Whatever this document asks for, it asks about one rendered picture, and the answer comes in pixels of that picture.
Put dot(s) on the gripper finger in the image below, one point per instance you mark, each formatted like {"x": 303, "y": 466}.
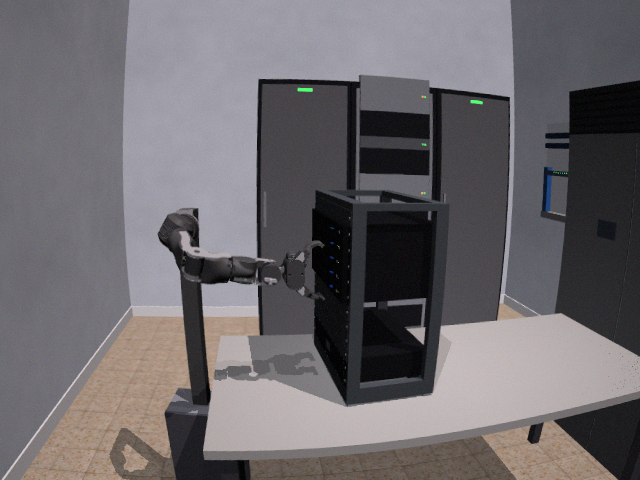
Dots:
{"x": 304, "y": 291}
{"x": 303, "y": 255}

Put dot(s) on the black server rack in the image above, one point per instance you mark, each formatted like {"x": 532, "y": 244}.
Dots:
{"x": 402, "y": 262}

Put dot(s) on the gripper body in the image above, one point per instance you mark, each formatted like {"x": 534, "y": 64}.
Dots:
{"x": 294, "y": 273}

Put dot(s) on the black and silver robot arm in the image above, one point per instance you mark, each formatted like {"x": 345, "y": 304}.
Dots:
{"x": 212, "y": 267}

